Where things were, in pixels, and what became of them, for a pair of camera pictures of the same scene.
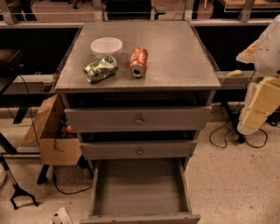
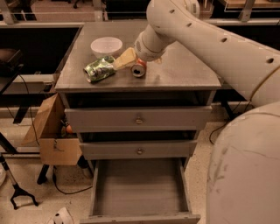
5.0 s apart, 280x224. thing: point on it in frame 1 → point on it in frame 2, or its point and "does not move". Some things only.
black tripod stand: (17, 189) does not move
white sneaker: (60, 217) does not move
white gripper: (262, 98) → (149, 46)
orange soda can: (138, 61) does not move
